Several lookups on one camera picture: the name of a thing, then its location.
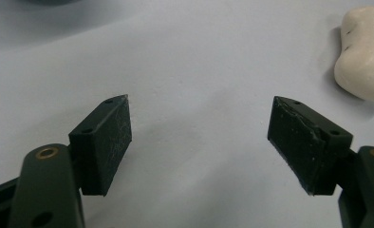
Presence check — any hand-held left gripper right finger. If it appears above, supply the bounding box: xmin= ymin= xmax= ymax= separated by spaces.
xmin=267 ymin=96 xmax=358 ymax=197

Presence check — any cream white lumpy object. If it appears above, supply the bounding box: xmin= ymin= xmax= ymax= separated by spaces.
xmin=333 ymin=6 xmax=374 ymax=104

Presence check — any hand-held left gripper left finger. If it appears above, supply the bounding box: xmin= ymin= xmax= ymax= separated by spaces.
xmin=68 ymin=94 xmax=133 ymax=197

